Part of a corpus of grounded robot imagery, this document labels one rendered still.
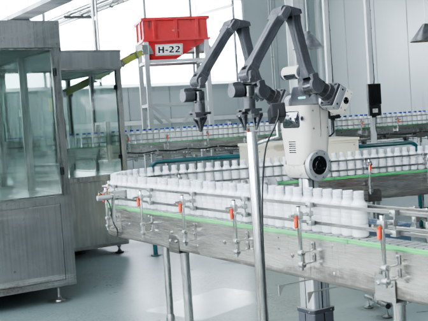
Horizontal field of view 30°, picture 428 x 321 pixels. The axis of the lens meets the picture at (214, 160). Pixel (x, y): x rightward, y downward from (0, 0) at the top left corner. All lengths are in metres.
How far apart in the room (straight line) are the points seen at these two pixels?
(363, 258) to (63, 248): 4.31
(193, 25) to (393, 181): 5.33
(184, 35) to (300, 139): 6.54
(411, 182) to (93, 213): 4.22
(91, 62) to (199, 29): 2.07
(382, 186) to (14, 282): 3.03
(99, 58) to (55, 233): 2.81
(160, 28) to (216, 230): 6.99
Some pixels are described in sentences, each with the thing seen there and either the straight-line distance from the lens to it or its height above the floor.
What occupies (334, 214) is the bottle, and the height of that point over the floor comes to 1.08.
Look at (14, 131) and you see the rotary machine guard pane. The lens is 6.68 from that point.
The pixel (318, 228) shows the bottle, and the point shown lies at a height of 1.01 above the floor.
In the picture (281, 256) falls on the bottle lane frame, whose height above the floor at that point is 0.89.
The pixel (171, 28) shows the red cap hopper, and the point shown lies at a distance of 10.46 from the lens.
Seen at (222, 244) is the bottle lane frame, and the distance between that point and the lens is 3.61.
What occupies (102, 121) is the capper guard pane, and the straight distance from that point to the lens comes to 9.01.
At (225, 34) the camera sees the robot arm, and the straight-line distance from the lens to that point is 4.19.
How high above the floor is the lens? 1.46
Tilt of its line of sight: 3 degrees down
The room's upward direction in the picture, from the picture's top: 4 degrees counter-clockwise
